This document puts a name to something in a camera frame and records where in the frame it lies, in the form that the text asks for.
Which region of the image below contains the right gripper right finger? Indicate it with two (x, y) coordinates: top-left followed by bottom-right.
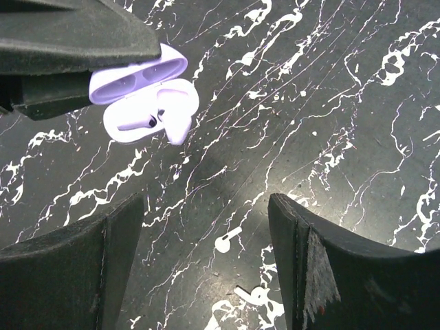
(268, 193), (439, 329)

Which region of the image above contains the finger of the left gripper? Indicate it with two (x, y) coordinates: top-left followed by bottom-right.
(1, 71), (92, 120)
(1, 1), (161, 74)

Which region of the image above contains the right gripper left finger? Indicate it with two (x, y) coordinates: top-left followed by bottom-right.
(1, 194), (144, 329)

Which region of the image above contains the purple earbud charging case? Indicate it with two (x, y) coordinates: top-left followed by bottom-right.
(89, 44), (199, 144)

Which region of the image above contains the purple earbud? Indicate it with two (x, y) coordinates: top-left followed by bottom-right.
(157, 89), (192, 146)
(117, 115), (157, 131)

